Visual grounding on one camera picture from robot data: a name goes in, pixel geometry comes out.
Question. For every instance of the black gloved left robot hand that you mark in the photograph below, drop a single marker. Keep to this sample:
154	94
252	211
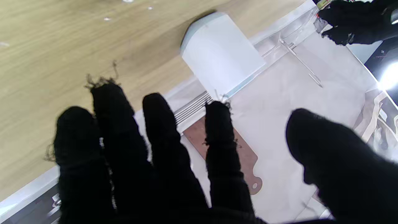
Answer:
360	21

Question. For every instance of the white toothbrush holder cup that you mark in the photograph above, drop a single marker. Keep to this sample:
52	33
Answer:
220	56

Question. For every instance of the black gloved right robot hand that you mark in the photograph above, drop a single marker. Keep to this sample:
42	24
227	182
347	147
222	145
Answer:
124	174

